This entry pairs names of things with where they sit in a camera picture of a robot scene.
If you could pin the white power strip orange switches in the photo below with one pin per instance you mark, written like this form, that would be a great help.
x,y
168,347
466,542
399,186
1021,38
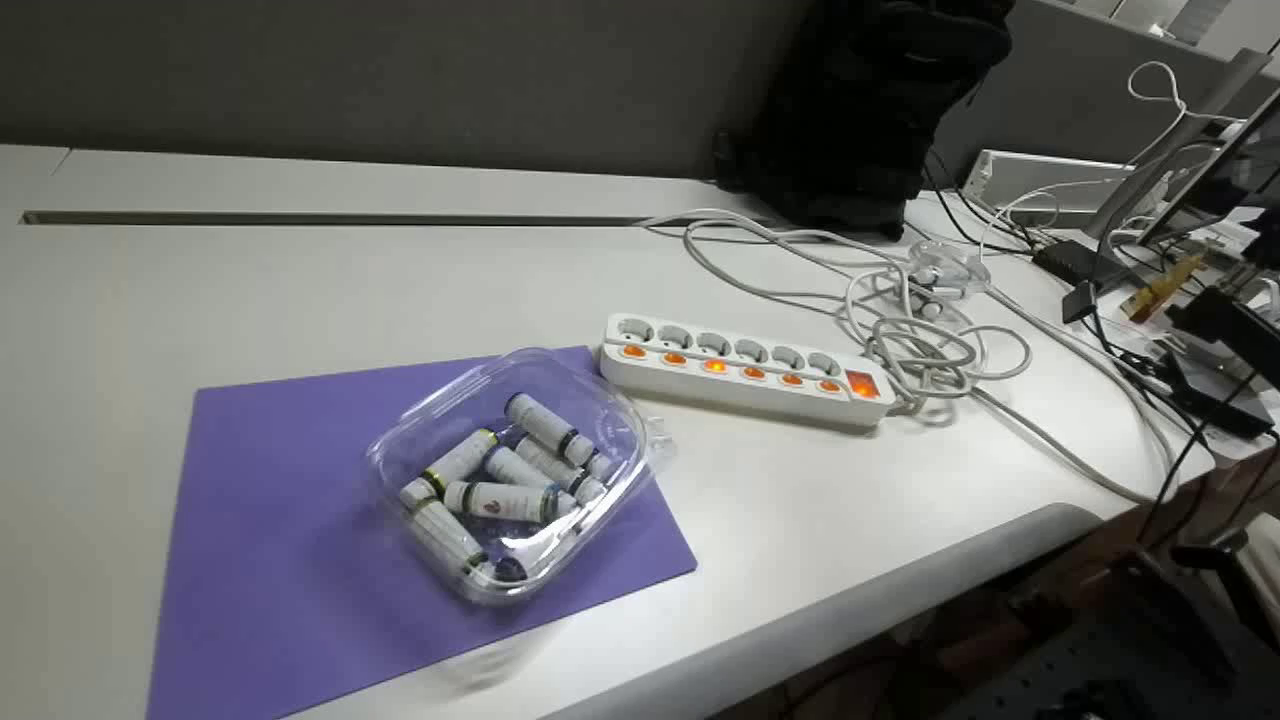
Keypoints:
x,y
724,388

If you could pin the clear plastic container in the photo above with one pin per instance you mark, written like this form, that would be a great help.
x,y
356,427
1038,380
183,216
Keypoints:
x,y
614,466

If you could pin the white battery black band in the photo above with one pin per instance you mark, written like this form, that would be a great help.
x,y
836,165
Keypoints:
x,y
505,500
534,463
461,463
440,537
545,427

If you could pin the black backpack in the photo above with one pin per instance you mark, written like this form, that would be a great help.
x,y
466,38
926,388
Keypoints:
x,y
855,104

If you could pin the purple mat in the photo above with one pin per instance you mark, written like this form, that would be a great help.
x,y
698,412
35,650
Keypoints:
x,y
267,533

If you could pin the white flat box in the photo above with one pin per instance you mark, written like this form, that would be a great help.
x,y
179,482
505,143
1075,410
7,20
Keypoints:
x,y
1040,182

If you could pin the yellow stick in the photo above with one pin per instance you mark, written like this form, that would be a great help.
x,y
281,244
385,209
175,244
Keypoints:
x,y
1162,284

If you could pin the grey metal stand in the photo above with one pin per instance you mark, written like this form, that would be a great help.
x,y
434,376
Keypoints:
x,y
1162,163

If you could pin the black device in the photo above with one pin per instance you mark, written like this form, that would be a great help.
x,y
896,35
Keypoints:
x,y
1233,333

